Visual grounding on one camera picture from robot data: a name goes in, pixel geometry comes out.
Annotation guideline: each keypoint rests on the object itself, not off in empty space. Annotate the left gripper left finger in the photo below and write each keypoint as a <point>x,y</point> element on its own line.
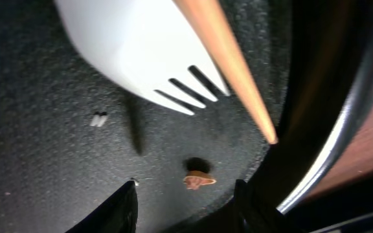
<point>117,214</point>

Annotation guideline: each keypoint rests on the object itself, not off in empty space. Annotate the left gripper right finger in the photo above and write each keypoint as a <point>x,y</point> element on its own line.
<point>254,215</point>

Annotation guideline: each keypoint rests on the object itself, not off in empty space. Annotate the round black serving tray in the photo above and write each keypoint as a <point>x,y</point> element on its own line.
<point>69,138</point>

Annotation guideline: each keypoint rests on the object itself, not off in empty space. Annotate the white plastic fork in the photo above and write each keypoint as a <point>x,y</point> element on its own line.
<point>141,45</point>

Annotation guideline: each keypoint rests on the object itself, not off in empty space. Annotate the wooden chopstick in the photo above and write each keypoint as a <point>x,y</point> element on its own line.
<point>210,24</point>

